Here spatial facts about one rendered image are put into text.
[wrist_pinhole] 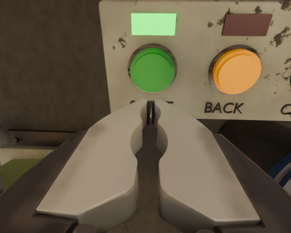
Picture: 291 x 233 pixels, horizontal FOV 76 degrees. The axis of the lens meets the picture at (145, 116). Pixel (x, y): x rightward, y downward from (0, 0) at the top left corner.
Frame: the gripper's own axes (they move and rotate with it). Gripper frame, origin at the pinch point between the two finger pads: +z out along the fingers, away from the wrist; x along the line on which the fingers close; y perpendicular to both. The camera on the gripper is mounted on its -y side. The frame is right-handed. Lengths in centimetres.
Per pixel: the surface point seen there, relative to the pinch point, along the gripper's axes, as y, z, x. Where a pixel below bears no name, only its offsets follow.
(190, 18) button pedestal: -4.2, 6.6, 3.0
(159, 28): -3.5, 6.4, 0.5
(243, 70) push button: -0.4, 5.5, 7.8
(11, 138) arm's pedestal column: 47, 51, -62
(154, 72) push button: -0.1, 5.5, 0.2
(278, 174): 25.1, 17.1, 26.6
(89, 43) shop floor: 9, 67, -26
